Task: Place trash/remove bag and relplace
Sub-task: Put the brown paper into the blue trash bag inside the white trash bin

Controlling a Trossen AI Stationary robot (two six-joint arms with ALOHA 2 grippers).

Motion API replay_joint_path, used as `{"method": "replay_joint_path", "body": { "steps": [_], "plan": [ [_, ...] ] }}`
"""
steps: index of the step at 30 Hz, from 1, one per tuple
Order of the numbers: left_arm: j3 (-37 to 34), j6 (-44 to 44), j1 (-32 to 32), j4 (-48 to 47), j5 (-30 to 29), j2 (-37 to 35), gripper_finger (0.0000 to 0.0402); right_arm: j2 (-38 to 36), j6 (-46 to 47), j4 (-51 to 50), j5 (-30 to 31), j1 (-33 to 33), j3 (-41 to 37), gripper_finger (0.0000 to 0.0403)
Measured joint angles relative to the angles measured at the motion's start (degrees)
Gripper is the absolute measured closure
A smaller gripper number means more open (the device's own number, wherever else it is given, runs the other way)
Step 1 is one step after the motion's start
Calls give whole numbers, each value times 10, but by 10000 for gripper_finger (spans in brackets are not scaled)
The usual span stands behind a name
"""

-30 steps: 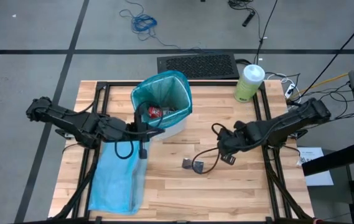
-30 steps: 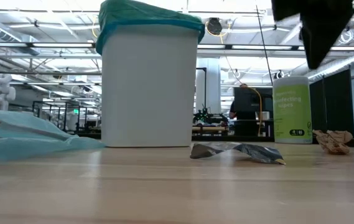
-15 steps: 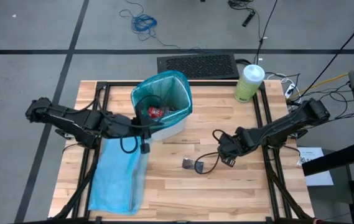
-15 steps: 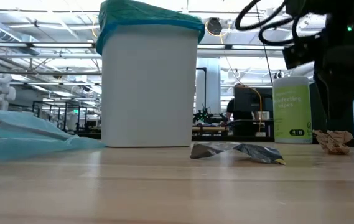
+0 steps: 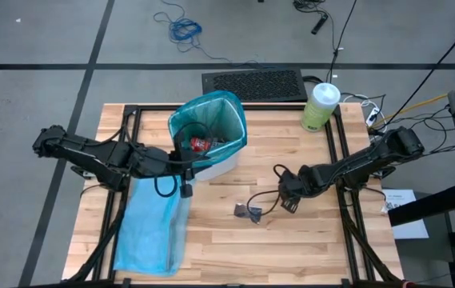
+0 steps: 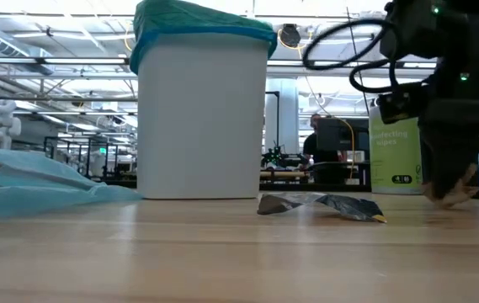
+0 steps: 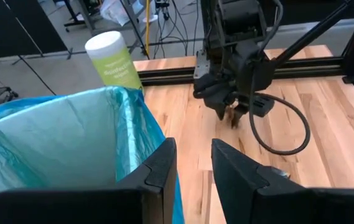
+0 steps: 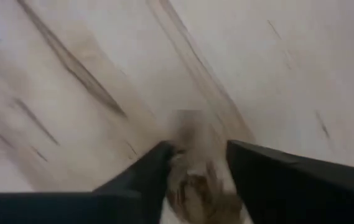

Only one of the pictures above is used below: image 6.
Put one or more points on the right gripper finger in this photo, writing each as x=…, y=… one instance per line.
x=468, y=155
x=441, y=164

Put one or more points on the brown paper ball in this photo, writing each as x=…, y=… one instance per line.
x=453, y=202

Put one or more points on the silver foil wrapper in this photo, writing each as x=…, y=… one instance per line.
x=348, y=207

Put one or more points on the white plastic trash bin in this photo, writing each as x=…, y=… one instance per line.
x=201, y=126

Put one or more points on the teal trash bag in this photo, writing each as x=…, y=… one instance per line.
x=197, y=17

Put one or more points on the light blue trash bag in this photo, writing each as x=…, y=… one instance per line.
x=33, y=189

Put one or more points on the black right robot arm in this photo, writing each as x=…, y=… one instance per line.
x=466, y=42

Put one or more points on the green disinfecting wipes canister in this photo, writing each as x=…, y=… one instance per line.
x=392, y=160

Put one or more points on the black monitor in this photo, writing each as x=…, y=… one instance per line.
x=336, y=134

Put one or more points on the person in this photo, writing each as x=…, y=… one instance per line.
x=310, y=147

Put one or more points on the black machine green lights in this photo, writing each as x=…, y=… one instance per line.
x=281, y=159

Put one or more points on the long wooden bar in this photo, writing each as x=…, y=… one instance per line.
x=281, y=173

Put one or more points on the white robot figure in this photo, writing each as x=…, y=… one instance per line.
x=1, y=126

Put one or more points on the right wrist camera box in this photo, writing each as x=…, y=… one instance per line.
x=399, y=105

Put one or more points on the black ceiling camera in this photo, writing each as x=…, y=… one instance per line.
x=289, y=35

